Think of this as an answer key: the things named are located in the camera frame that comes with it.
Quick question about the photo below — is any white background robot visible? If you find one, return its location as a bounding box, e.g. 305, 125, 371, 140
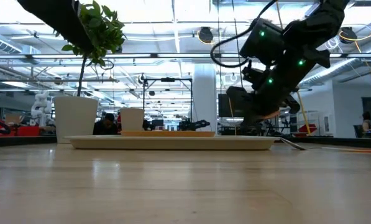
30, 90, 53, 128

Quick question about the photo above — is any beige rectangular tray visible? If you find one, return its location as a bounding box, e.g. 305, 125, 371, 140
63, 134, 281, 151

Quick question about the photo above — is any spoon with orange handle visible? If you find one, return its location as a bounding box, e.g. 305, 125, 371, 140
280, 138, 371, 154

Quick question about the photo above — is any black metal frame rig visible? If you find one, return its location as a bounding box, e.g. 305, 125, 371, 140
141, 77, 194, 124

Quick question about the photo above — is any person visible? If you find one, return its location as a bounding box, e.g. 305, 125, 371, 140
360, 111, 371, 133
93, 113, 118, 136

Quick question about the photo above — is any red and white sign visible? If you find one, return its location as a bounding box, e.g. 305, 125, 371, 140
298, 123, 318, 135

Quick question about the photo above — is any white ribbed plant pot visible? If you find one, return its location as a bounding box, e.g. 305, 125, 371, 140
53, 96, 99, 144

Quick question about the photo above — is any white building column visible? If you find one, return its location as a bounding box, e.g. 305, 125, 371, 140
192, 63, 219, 136

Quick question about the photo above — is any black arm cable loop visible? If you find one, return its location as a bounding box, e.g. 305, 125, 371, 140
209, 0, 278, 68

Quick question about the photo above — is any red storage bin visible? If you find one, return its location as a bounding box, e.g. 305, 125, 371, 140
16, 126, 40, 138

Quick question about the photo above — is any white plastic cup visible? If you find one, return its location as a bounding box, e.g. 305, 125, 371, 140
120, 108, 145, 131

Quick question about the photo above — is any black monitor screen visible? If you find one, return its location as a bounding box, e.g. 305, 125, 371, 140
218, 93, 233, 118

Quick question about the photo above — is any green leafy potted plant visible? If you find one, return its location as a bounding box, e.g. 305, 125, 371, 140
53, 0, 127, 97

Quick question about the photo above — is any yellow hanging cable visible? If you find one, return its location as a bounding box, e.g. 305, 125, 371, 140
275, 0, 312, 136

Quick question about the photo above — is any fork with orange handle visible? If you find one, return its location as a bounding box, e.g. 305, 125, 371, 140
261, 110, 281, 121

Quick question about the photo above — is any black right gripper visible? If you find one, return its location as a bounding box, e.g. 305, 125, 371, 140
226, 46, 317, 125

